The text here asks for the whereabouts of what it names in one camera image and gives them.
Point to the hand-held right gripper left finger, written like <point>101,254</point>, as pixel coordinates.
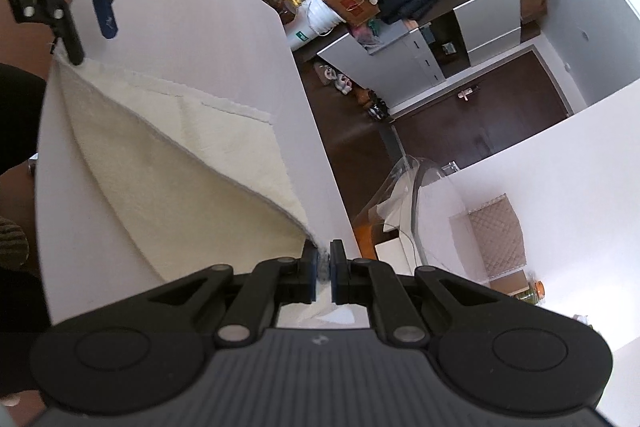
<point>311,274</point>

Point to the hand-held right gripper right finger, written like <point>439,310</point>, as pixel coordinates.
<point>339,274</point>

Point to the cream towel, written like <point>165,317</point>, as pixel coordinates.
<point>190,167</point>

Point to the orange box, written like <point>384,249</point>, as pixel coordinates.
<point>367,239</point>

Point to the white low cabinet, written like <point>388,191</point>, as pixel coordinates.
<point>395,252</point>

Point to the transparent chair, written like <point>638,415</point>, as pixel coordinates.
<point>420,207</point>

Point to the person's black clothing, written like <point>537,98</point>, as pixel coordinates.
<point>15,117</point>

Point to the beige quilted cushion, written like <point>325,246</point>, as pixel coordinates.
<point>500,234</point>

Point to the dark shoe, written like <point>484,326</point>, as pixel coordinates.
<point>378,111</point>

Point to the brown shoe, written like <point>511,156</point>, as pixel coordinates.
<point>365,97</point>

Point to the glass jar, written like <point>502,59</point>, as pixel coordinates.
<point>532,292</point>

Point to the dark wooden door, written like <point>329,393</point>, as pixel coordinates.
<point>480,127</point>

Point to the white plastic bucket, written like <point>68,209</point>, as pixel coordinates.
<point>317,14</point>

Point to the grey cabinet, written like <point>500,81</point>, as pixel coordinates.
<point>390,67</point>

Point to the pink cloth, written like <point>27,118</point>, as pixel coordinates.
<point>367,34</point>

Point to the small cardboard box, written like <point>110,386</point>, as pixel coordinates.
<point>532,2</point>

